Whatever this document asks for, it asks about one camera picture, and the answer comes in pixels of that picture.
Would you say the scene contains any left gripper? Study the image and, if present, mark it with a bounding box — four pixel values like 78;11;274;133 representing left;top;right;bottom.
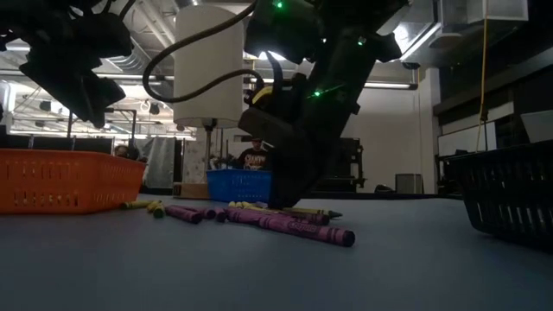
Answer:
0;0;133;129

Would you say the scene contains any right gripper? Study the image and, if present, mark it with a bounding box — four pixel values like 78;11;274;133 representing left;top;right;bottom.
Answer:
238;73;359;210

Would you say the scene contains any person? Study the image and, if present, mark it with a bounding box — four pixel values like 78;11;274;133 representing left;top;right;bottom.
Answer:
237;137;271;170
113;144;149;164

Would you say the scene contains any fluorescent light fixture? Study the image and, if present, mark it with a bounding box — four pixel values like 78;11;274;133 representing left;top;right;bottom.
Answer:
362;80;419;91
94;73;174;83

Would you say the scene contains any blue plastic basket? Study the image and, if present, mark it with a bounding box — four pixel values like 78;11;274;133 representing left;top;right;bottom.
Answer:
206;168;274;204

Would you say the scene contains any black cabinet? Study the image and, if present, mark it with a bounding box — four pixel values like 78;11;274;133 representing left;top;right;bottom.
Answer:
334;137;367;194

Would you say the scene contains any grey cloth cover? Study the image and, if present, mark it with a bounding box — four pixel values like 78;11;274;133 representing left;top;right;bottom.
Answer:
132;136;176;190

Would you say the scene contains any orange plastic basket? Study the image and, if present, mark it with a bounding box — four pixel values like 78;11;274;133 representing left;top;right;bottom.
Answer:
0;148;147;216

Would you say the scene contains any grey trash bin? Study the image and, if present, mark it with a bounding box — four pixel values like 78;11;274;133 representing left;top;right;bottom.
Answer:
395;173;423;194

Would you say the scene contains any black plastic basket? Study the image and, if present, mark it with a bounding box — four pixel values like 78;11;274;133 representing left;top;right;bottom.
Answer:
444;140;553;250

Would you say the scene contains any black metal frame stand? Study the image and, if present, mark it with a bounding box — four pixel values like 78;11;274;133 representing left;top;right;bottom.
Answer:
67;107;137;160

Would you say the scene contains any silver ribbed air duct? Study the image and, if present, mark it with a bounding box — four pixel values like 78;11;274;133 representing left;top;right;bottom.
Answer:
103;38;176;77

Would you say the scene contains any black right camera cable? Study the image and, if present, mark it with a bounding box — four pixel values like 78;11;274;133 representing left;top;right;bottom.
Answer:
141;0;265;105

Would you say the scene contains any metal ventilation duct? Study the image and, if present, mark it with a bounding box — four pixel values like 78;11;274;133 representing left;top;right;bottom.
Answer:
375;0;444;66

